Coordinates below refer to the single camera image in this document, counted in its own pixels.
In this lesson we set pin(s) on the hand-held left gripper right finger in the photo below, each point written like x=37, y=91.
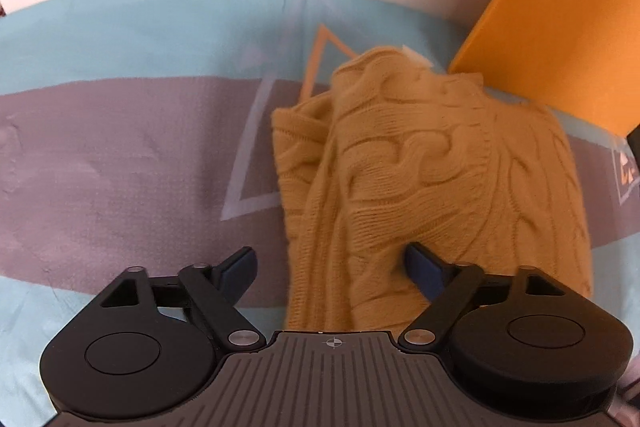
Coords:
x=425, y=271

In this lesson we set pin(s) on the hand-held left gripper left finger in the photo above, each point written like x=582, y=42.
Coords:
x=240, y=270

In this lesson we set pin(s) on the blue patterned bed sheet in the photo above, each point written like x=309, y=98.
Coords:
x=125, y=132

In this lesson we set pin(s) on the orange flat board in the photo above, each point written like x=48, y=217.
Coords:
x=565, y=22

